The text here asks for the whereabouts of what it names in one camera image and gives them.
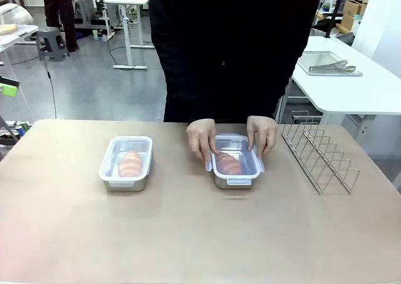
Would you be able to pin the cardboard box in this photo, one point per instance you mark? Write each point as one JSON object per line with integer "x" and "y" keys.
{"x": 352, "y": 11}

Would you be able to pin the grey plastic stool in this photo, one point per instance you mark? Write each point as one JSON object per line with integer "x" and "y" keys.
{"x": 50, "y": 31}

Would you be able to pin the person in black clothes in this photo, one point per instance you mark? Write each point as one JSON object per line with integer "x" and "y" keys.
{"x": 235, "y": 45}

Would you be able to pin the background person in dark clothes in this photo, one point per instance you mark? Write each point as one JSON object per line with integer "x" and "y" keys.
{"x": 59, "y": 8}

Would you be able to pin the person's left hand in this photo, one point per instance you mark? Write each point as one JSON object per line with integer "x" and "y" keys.
{"x": 263, "y": 135}

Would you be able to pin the steel serving tongs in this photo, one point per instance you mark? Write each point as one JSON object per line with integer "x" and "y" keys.
{"x": 329, "y": 66}

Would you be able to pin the white table with bread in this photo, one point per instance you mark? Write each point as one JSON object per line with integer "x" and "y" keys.
{"x": 22, "y": 34}

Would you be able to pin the black stand pole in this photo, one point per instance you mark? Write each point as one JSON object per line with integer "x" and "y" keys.
{"x": 336, "y": 8}

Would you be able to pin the person's right hand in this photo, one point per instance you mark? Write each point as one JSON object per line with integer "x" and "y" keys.
{"x": 202, "y": 138}

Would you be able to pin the golden croissant bread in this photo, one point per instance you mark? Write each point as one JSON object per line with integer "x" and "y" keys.
{"x": 230, "y": 165}
{"x": 130, "y": 165}

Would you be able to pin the white side table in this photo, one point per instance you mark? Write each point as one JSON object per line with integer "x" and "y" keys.
{"x": 360, "y": 89}

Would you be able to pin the pale bread loaf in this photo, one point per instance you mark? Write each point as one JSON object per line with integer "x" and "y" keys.
{"x": 7, "y": 29}

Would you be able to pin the perforated metal baking tray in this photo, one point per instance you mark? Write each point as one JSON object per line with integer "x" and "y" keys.
{"x": 319, "y": 58}

